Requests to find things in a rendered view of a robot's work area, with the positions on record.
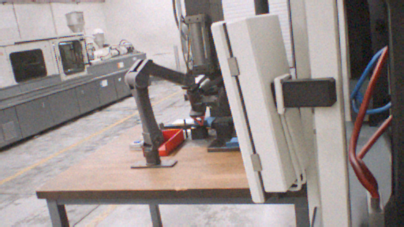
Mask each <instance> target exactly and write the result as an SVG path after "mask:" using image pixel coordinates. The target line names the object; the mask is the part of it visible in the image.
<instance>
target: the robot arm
mask: <svg viewBox="0 0 404 227"><path fill-rule="evenodd" d="M150 76H153V77H157V78H159V79H161V80H165V81H170V82H171V83H172V84H174V85H178V86H179V87H181V89H182V90H187V91H186V94H187V95H188V100H189V103H190V105H191V110H190V113H189V116H190V117H191V118H192V119H193V120H194V121H196V122H197V123H198V124H200V125H204V118H205V114H206V111H207V108H208V107H210V108H211V109H213V110H217V109H218V107H219V98H218V96H217V95H213V96H204V95H201V94H204V93H205V91H207V90H208V89H209V88H210V87H211V86H212V84H211V81H210V80H209V79H208V78H207V76H206V75H200V76H198V77H197V78H196V79H195V77H194V75H192V74H188V73H184V72H181V71H176V70H174V69H171V68H167V67H164V66H162V65H158V64H156V63H155V62H154V61H153V60H151V59H145V60H144V59H140V60H138V61H136V62H135V64H134V65H133V67H132V68H131V69H130V70H129V71H128V73H127V74H126V75H125V83H126V84H127V85H128V89H129V90H131V92H132V95H133V96H134V100H135V102H136V105H137V110H138V112H139V115H140V121H141V124H142V129H143V132H141V134H142V136H143V138H144V143H143V145H142V147H143V148H145V149H144V156H145V159H146V161H136V162H134V164H132V165H131V169H145V168H164V167H174V165H175V164H177V163H178V160H161V158H160V154H159V148H160V144H162V143H163V140H164V137H163V133H162V130H161V128H159V125H158V124H157V120H156V119H155V115H154V111H153V109H152V105H151V100H150V98H149V94H148V86H149V84H148V81H149V78H150ZM197 117H199V118H200V119H201V120H202V121H201V122H200V121H198V120H197Z"/></svg>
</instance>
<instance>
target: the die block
mask: <svg viewBox="0 0 404 227"><path fill-rule="evenodd" d="M189 127H190V132H191V140H203V139H204V137H206V136H207V135H208V129H207V125H199V128H197V129H196V130H195V131H193V130H192V129H191V128H192V126H189ZM213 128H215V130H216V135H217V137H231V134H233V133H234V128H233V124H232V118H231V120H230V121H229V122H228V124H214V127H213Z"/></svg>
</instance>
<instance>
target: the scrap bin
mask: <svg viewBox="0 0 404 227"><path fill-rule="evenodd" d="M162 133H163V137H164V140H163V143H162V144H160V148H159V154H160V157H167V156H168V155H169V154H170V153H171V152H172V151H173V150H174V149H175V148H176V147H178V145H179V144H181V143H182V142H183V141H184V140H185V139H184V131H183V128H181V129H171V130H162Z"/></svg>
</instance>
